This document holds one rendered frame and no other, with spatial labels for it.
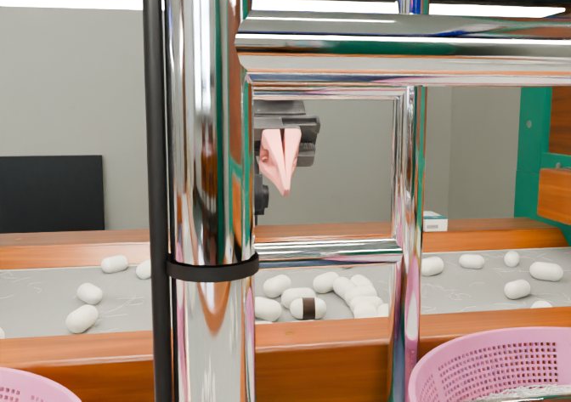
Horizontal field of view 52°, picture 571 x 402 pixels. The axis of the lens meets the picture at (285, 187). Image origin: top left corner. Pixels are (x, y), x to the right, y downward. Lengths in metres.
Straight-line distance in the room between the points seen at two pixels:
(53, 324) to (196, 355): 0.46
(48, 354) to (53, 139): 2.26
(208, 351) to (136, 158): 2.52
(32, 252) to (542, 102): 0.79
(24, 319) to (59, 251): 0.21
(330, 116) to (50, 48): 1.26
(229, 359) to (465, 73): 0.10
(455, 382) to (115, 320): 0.32
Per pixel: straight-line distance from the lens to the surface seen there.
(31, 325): 0.62
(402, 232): 0.43
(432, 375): 0.44
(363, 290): 0.62
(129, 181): 2.69
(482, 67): 0.18
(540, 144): 1.03
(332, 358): 0.47
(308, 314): 0.58
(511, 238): 0.94
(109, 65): 2.68
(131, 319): 0.61
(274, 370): 0.47
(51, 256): 0.83
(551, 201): 0.90
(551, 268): 0.77
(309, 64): 0.16
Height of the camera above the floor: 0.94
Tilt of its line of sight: 8 degrees down
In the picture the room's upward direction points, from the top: straight up
